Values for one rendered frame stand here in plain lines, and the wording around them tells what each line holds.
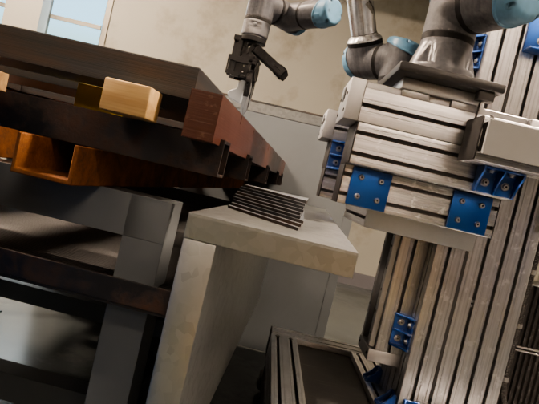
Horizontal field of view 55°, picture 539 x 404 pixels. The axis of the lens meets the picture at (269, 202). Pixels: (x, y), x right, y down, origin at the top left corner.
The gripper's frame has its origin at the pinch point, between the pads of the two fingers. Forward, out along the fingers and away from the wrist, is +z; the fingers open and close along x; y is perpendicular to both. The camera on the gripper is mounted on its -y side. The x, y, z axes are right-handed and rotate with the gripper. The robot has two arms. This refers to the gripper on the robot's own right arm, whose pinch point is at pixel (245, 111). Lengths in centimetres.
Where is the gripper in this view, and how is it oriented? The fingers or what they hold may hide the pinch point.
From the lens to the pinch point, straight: 147.3
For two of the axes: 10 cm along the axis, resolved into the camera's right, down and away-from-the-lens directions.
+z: -2.3, 9.7, 0.4
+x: -0.8, 0.3, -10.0
